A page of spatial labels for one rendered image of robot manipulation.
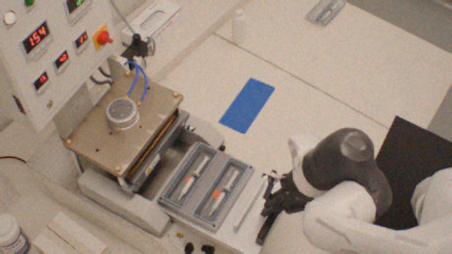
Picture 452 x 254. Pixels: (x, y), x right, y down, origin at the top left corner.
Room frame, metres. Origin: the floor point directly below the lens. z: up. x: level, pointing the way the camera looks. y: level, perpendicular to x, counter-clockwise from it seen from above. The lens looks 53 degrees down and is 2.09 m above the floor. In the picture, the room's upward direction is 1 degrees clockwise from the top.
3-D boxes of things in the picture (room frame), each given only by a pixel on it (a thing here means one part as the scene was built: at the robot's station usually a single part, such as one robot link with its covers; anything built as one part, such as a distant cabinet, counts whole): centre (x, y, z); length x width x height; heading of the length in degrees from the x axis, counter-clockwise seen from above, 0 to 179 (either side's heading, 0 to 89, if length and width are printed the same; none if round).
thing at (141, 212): (0.59, 0.26, 0.96); 0.25 x 0.05 x 0.07; 62
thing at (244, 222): (0.61, 0.01, 0.97); 0.30 x 0.22 x 0.08; 62
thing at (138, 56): (1.00, 0.26, 1.05); 0.15 x 0.05 x 0.15; 152
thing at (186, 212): (0.63, 0.05, 0.98); 0.20 x 0.17 x 0.03; 152
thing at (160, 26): (1.38, 0.27, 0.83); 0.23 x 0.12 x 0.07; 148
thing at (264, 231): (0.55, -0.11, 0.99); 0.15 x 0.02 x 0.04; 152
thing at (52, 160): (0.76, 0.28, 0.93); 0.46 x 0.35 x 0.01; 62
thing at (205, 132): (0.83, 0.12, 0.96); 0.26 x 0.05 x 0.07; 62
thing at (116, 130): (0.78, 0.27, 1.08); 0.31 x 0.24 x 0.13; 152
